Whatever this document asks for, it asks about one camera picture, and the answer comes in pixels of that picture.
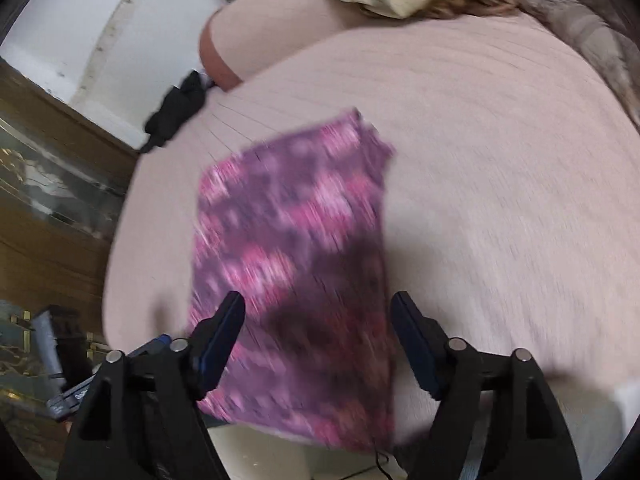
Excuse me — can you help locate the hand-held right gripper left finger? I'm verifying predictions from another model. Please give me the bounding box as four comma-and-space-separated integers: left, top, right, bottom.
57, 290, 247, 480

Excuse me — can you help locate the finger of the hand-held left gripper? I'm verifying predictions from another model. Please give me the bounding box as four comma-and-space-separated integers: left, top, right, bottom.
125, 334, 173, 359

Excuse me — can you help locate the black cloth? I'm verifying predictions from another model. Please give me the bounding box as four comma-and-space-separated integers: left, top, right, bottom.
139, 70, 217, 155

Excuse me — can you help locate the pink quilted bed cover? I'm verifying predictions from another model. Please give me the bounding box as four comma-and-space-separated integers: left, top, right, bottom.
101, 0, 640, 461

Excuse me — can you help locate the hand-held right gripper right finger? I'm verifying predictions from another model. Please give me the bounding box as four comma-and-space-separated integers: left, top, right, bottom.
391, 290, 582, 480

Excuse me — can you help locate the grey-brown plush blanket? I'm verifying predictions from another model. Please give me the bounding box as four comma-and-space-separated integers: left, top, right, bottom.
515, 0, 640, 128

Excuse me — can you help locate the purple floral small garment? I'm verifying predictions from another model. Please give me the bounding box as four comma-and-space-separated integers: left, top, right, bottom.
187, 106, 399, 455

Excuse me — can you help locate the white bed sheet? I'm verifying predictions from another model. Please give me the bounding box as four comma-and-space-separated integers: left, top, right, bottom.
207, 380, 637, 480

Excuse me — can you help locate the brown wooden cabinet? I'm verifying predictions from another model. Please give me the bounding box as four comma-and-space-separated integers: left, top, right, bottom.
0, 55, 142, 463

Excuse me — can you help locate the black cable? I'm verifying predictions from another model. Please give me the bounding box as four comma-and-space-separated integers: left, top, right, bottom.
372, 447, 407, 477

